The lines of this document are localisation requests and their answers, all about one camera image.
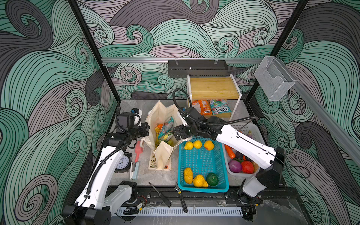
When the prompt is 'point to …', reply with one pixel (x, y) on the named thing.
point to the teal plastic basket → (203, 158)
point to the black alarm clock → (124, 163)
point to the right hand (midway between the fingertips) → (179, 130)
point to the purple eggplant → (250, 133)
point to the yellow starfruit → (188, 175)
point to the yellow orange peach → (209, 145)
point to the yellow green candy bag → (166, 136)
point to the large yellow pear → (199, 181)
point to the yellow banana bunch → (157, 130)
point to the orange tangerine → (160, 125)
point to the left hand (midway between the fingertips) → (150, 125)
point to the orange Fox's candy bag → (203, 106)
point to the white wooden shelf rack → (213, 88)
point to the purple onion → (235, 166)
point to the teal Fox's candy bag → (219, 106)
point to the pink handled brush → (138, 150)
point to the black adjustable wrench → (183, 204)
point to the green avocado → (212, 179)
